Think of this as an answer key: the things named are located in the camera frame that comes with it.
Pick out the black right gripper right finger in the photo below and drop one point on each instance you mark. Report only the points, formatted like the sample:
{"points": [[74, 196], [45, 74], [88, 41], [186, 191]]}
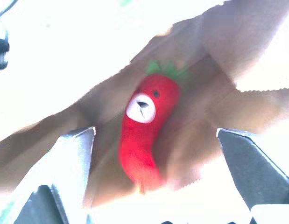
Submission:
{"points": [[256, 168]]}

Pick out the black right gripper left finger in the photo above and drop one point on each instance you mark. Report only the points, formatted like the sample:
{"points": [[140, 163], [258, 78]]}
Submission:
{"points": [[41, 205]]}

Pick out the red chili bear plush toy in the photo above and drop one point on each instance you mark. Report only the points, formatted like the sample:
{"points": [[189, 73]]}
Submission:
{"points": [[144, 144]]}

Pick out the brown paper bag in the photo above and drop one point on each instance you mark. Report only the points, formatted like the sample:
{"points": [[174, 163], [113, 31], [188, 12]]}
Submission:
{"points": [[205, 105]]}

